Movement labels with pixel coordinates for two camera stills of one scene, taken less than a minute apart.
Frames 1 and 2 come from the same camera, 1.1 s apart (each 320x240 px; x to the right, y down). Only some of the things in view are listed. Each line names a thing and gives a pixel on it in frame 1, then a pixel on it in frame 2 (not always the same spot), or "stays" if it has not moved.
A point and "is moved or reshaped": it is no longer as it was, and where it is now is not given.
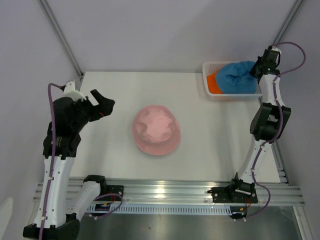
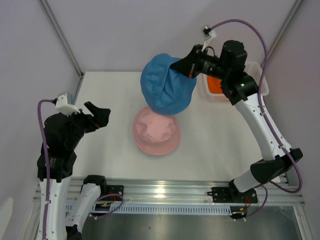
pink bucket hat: (156, 130) stays
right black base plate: (226, 194) stays
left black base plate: (118, 189) stays
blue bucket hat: (235, 78) is moved or reshaped
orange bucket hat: (213, 86) stays
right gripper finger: (256, 70) -> (187, 65)
